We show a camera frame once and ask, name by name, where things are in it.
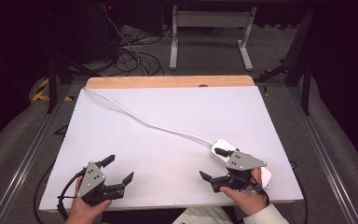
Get white table cover sheet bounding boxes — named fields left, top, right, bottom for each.
left=38, top=85, right=304, bottom=213

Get white metal desk frame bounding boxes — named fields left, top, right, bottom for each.
left=169, top=4, right=258, bottom=72

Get black equipment case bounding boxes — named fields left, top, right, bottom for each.
left=43, top=2, right=119, bottom=63

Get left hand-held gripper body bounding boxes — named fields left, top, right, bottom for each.
left=76, top=161, right=126, bottom=206

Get person's left hand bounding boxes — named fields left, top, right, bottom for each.
left=64, top=175, right=113, bottom=224

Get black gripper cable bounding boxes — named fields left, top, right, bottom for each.
left=33, top=160, right=87, bottom=224
left=288, top=160, right=310, bottom=224

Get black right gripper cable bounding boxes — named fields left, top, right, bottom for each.
left=288, top=160, right=310, bottom=224

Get person's light trousers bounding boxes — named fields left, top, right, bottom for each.
left=172, top=206, right=235, bottom=224

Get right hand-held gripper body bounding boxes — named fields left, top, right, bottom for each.
left=210, top=150, right=268, bottom=193

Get person's white sleeve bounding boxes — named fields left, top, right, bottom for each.
left=242, top=203, right=291, bottom=224

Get tangle of black floor cables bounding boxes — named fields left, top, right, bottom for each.
left=114, top=26, right=166, bottom=77

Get white power strip cable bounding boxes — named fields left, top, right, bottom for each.
left=82, top=87, right=214, bottom=147

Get small black table bracket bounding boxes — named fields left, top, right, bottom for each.
left=53, top=123, right=70, bottom=136

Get yellow black hazard tape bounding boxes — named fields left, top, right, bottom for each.
left=32, top=77, right=76, bottom=103

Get aluminium floor rail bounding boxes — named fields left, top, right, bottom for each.
left=0, top=83, right=73, bottom=224
left=287, top=86, right=358, bottom=224

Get person's right hand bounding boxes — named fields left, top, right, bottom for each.
left=219, top=167, right=270, bottom=217

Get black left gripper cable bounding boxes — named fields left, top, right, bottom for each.
left=33, top=160, right=87, bottom=224

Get thin white floor cable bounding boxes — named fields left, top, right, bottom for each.
left=102, top=3, right=152, bottom=77

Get black metal stand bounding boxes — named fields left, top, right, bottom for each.
left=45, top=55, right=104, bottom=115
left=254, top=8, right=314, bottom=117

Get white power strip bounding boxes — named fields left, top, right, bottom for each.
left=210, top=138, right=273, bottom=189

